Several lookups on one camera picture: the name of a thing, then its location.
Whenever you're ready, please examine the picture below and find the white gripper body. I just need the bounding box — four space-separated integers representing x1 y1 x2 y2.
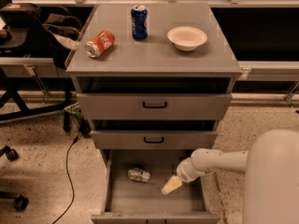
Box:
177 158 200 183

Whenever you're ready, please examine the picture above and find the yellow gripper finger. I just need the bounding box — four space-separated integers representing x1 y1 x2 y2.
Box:
162 175 182 195

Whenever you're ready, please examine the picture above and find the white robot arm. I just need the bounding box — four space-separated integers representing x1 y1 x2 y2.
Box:
162 130 299 224

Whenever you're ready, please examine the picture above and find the grey bottom drawer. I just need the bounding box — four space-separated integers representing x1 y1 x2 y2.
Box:
92 149 220 224

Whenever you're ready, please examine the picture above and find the grey drawer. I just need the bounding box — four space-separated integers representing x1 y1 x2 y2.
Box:
92 120 217 149
76 77 234 121
92 149 220 224

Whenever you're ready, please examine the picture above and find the grey middle drawer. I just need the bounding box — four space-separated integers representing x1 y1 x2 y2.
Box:
92 120 217 149

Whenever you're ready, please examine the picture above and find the grey drawer cabinet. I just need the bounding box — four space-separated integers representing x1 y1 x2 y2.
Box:
65 2 244 166

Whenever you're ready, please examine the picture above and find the grey top drawer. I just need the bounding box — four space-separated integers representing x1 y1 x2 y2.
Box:
76 77 234 121

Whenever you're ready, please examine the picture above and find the orange soda can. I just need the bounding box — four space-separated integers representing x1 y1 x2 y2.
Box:
85 30 115 59

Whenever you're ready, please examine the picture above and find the blue pepsi can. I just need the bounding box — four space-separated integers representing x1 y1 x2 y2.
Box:
131 5 148 40

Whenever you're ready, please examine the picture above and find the green chip bag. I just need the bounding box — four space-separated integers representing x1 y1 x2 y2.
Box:
64 103 84 125

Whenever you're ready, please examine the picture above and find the white bowl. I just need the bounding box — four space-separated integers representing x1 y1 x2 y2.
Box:
167 26 207 51

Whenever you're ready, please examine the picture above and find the black office chair base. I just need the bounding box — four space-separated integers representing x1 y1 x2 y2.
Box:
0 145 30 212

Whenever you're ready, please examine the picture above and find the dark jacket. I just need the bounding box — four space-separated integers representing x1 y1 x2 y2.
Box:
43 13 82 40

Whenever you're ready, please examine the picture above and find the black bag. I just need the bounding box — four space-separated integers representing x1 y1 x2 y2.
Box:
0 3 70 69

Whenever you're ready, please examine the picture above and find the black middle drawer handle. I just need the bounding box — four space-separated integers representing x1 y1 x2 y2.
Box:
143 136 164 144

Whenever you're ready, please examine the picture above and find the black drawer handle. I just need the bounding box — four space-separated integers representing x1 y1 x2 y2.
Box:
142 101 168 109
143 136 164 144

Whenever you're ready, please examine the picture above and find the black top drawer handle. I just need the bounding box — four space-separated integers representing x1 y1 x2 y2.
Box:
142 101 168 109

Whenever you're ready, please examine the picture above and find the black floor cable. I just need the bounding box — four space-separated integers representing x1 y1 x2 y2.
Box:
50 133 80 224

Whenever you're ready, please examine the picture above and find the black table frame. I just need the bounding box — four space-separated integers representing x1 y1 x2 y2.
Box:
0 67 73 132

